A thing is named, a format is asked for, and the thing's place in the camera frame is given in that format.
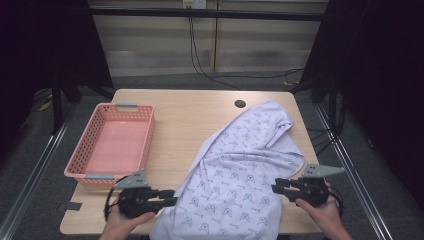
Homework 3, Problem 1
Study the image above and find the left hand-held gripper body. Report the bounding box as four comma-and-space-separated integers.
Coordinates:
113, 169, 162, 220

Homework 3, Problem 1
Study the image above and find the person's right hand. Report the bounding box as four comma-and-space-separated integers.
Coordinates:
295, 191, 342, 230

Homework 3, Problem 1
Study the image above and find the metal floor rail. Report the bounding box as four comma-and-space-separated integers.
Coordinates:
0, 102, 80, 240
313, 102, 395, 240

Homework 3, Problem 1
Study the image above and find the black tape strip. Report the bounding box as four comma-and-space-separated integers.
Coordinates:
64, 201, 83, 212

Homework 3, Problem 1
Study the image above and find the black hanging cable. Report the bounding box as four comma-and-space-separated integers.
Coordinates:
188, 16, 242, 91

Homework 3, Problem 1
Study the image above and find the bundle of black floor cables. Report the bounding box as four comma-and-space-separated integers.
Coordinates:
306, 125, 345, 156

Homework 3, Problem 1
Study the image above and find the light purple towel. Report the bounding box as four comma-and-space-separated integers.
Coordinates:
149, 99, 306, 240

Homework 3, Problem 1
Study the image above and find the person's left hand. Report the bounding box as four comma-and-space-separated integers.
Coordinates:
100, 201, 157, 236

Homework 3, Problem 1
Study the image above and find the black metal stand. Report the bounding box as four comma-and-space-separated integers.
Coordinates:
49, 77, 65, 135
327, 75, 338, 132

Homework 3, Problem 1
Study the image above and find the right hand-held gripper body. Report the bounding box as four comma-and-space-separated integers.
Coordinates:
289, 163, 346, 208

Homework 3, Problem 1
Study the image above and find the pink plastic basket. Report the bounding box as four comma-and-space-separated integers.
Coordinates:
63, 102, 156, 187

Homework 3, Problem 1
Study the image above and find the black horizontal frame bar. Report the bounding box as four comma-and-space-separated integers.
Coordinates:
88, 7, 329, 23

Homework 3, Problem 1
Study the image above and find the black curtain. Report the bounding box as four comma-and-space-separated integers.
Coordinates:
299, 0, 424, 204
0, 0, 115, 161

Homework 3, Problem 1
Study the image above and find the black floor cable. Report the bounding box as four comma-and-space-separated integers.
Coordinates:
209, 67, 305, 81

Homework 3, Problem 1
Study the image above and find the white wall socket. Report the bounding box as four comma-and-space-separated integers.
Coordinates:
182, 0, 208, 10

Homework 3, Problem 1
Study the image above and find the right hand-held gripper cable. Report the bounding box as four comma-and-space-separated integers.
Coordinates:
328, 185, 345, 218

